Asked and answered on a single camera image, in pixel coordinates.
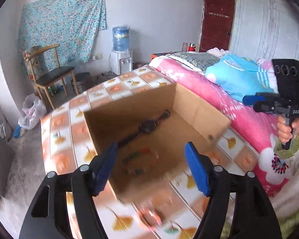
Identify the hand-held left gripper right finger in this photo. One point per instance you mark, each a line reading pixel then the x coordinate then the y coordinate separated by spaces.
pixel 196 169

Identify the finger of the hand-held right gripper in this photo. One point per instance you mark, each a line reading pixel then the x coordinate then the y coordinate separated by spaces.
pixel 264 106
pixel 256 98

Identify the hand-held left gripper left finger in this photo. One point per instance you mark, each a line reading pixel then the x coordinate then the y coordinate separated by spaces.
pixel 104 169

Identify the dark purple smartwatch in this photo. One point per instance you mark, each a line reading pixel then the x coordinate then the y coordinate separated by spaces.
pixel 147 127

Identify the cardboard box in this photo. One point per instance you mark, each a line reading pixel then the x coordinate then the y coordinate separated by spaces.
pixel 189 109

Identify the person's right hand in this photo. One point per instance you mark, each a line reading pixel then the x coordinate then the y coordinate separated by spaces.
pixel 282 130

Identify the blue pillow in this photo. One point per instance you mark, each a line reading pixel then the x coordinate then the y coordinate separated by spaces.
pixel 236 79

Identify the pink floral blanket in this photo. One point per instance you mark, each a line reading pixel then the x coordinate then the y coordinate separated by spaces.
pixel 249 129

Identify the orange leaf-print tablecloth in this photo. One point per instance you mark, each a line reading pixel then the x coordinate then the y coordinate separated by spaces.
pixel 64 142

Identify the white wardrobe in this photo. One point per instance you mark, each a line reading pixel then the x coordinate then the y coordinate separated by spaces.
pixel 264 25

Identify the silver sequined pillow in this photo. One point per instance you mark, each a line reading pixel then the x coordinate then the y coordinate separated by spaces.
pixel 196 61

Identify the red thermos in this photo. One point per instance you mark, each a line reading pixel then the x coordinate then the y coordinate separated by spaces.
pixel 191 47

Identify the dark red door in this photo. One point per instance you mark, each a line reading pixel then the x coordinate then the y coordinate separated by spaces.
pixel 216 22

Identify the pink cup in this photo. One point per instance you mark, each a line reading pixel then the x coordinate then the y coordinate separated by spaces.
pixel 185 46

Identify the dark waste bin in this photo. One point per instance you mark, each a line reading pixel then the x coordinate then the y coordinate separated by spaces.
pixel 81 82

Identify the white plastic bag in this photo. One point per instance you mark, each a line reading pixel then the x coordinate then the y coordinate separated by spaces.
pixel 32 112

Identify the blue item on floor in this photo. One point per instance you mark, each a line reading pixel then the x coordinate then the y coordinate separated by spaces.
pixel 17 132

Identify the grey cabinet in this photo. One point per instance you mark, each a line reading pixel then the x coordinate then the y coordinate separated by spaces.
pixel 0 161

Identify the white water dispenser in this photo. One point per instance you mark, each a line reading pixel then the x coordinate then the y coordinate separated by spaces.
pixel 120 63

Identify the wooden chair black seat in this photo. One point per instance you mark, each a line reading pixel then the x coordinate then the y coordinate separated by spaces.
pixel 54 73

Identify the patterned chair cushion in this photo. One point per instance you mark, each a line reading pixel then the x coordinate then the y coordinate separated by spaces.
pixel 31 64

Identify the wall socket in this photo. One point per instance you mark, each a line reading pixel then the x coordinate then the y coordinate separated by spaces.
pixel 97 56

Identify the teal floral wall cloth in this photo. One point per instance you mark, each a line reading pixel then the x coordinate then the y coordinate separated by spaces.
pixel 64 25

